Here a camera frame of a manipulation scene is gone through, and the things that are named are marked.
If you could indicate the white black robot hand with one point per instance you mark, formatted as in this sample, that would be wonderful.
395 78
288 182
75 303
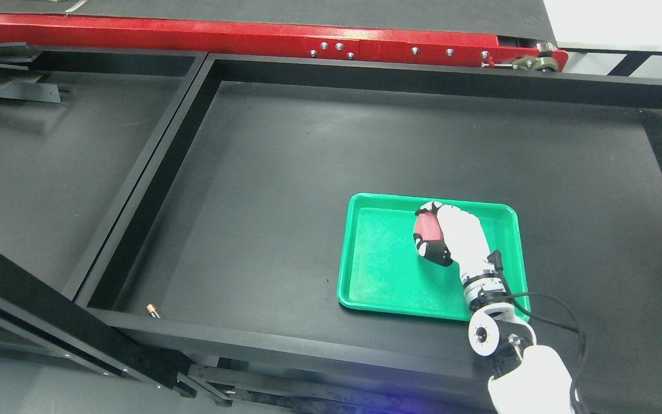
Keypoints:
464 241

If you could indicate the pink block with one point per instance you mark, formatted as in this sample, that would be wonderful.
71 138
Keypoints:
427 228

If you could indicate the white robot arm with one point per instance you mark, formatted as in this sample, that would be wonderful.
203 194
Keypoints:
528 377

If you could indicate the green plastic tray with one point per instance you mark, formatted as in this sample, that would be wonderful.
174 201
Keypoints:
380 270

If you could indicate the black metal shelf right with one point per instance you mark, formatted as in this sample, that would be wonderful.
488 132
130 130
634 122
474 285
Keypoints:
230 241

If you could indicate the black metal shelf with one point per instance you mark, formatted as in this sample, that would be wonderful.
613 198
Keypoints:
230 241
73 155

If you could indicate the black metal shelf left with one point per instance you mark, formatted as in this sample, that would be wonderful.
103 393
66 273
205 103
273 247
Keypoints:
73 155

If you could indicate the red conveyor frame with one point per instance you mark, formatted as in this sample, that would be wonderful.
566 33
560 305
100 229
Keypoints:
282 40

